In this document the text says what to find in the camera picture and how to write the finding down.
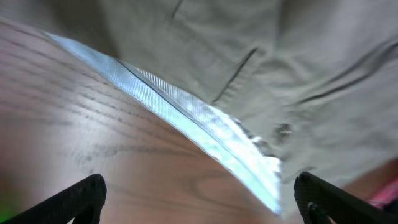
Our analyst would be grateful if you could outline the red printed t-shirt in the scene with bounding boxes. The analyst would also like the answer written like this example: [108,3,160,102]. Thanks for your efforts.
[369,177,397,209]

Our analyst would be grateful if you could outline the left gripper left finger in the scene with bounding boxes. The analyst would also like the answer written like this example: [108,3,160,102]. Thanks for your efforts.
[4,174,107,224]

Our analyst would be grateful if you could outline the khaki green shorts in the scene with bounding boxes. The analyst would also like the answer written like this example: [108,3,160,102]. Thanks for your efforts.
[46,0,398,215]

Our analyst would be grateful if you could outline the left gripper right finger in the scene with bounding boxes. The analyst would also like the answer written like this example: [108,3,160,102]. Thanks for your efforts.
[294,172,397,224]

